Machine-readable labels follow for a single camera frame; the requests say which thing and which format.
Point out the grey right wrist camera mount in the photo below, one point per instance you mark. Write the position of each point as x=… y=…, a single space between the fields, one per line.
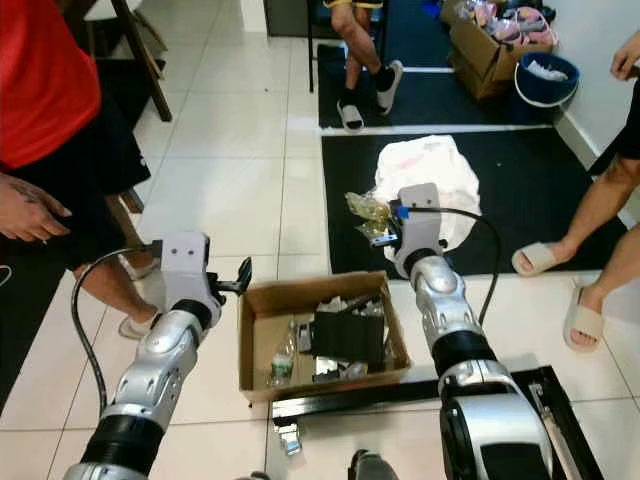
x=420 y=215

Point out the black floor mat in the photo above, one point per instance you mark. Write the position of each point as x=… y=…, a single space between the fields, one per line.
x=530 y=180
x=440 y=95

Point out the dark wooden stand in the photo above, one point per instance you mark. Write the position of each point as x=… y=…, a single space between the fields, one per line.
x=145 y=70

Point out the black folded item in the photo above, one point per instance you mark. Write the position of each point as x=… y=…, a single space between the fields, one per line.
x=345 y=335

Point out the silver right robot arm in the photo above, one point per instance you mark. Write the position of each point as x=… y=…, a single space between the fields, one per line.
x=445 y=300

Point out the clear plastic bottle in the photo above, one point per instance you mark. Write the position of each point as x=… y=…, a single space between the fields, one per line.
x=285 y=355

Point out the person in red shirt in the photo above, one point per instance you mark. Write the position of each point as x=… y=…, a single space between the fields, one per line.
x=50 y=80

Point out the cardboard box with pink goods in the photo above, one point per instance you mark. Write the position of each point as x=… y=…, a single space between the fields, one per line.
x=475 y=50

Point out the person in beige slippers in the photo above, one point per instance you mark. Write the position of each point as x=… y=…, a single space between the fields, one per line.
x=610 y=190

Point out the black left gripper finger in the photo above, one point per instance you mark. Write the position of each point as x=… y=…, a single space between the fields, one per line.
x=232 y=291
x=245 y=272

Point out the seated person black socks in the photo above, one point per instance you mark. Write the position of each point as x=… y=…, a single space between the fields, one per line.
x=360 y=40

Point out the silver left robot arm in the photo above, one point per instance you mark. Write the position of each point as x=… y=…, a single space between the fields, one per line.
x=165 y=355

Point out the clear crinkled wrapper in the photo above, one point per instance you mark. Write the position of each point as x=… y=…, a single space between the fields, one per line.
x=365 y=210

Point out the black metal dolly frame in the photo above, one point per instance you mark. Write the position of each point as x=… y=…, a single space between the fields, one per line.
x=360 y=398

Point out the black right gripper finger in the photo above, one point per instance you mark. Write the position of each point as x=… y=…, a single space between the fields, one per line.
x=376 y=240

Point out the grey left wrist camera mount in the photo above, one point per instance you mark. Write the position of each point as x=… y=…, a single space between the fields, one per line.
x=185 y=268

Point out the open cardboard trash box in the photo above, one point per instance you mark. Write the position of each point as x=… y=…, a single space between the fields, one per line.
x=320 y=388

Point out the dark robot foot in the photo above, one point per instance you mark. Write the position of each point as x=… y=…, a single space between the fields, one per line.
x=372 y=467

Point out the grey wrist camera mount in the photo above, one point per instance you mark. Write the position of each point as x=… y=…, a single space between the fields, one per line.
x=185 y=268
x=420 y=215

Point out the blue bucket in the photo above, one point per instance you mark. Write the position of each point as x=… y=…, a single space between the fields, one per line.
x=545 y=88

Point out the white rubbish bag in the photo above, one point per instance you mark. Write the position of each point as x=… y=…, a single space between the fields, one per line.
x=430 y=170

